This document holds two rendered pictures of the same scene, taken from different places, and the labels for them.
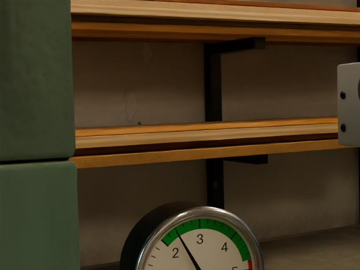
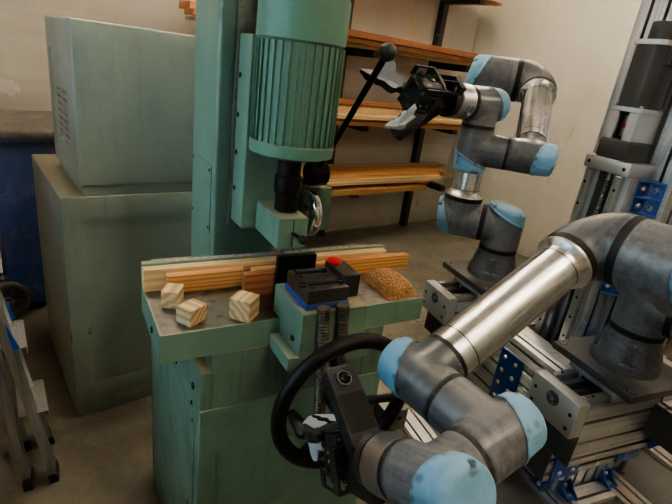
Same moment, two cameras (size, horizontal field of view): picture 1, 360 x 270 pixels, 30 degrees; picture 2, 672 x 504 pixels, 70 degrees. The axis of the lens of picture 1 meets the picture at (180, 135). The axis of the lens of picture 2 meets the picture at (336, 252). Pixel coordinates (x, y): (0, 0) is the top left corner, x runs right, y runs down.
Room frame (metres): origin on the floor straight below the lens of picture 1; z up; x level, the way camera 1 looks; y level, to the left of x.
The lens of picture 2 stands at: (-0.61, 0.38, 1.39)
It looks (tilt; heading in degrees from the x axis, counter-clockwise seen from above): 21 degrees down; 350
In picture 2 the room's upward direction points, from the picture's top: 8 degrees clockwise
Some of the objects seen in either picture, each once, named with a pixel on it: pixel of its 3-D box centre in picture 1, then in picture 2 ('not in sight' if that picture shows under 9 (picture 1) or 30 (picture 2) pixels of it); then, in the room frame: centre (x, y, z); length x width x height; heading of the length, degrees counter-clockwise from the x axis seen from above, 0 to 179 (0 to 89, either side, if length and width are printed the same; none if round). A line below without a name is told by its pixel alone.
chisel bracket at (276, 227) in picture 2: not in sight; (281, 226); (0.43, 0.32, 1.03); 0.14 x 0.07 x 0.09; 21
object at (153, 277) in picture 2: not in sight; (278, 267); (0.44, 0.32, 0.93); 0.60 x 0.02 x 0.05; 111
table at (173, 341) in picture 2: not in sight; (298, 313); (0.32, 0.27, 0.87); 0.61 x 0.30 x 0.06; 111
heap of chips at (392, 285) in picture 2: not in sight; (389, 278); (0.42, 0.05, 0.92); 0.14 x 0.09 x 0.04; 21
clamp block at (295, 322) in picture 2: not in sight; (318, 314); (0.24, 0.24, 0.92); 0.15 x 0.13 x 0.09; 111
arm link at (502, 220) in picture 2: not in sight; (501, 224); (0.74, -0.38, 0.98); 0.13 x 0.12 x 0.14; 64
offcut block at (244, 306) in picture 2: not in sight; (244, 306); (0.24, 0.39, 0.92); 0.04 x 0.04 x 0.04; 65
